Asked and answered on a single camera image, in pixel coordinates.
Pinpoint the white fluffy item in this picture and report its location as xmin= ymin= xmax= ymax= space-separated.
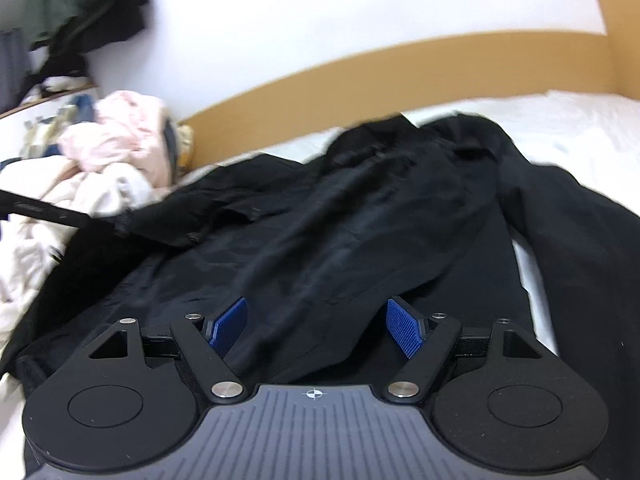
xmin=42 ymin=76 xmax=91 ymax=92

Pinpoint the wooden bed frame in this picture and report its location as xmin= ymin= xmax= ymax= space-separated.
xmin=177 ymin=0 xmax=626 ymax=171

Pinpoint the green jacket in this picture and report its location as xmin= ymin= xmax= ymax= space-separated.
xmin=27 ymin=0 xmax=141 ymax=51

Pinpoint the black coat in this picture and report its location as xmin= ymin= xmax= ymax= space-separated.
xmin=0 ymin=112 xmax=640 ymax=480

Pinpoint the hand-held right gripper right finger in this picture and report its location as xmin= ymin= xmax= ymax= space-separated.
xmin=382 ymin=296 xmax=543 ymax=405

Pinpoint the grey blue cloth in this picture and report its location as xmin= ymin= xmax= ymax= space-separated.
xmin=162 ymin=112 xmax=196 ymax=181

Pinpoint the pink cloth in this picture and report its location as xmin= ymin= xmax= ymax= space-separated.
xmin=60 ymin=90 xmax=173 ymax=186

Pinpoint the white cabinet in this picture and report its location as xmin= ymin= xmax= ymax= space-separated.
xmin=0 ymin=85 xmax=98 ymax=161

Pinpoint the black hanging garment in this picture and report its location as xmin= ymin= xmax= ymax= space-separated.
xmin=30 ymin=0 xmax=151 ymax=91

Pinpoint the blue beige patterned cloth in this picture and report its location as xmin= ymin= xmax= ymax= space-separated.
xmin=20 ymin=92 xmax=98 ymax=161

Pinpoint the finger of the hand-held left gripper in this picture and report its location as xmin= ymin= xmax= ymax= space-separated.
xmin=55 ymin=204 xmax=132 ymax=238

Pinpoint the white duvet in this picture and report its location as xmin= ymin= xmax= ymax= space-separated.
xmin=0 ymin=157 xmax=156 ymax=351

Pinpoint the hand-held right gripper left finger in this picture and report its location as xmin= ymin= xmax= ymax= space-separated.
xmin=90 ymin=296 xmax=249 ymax=405

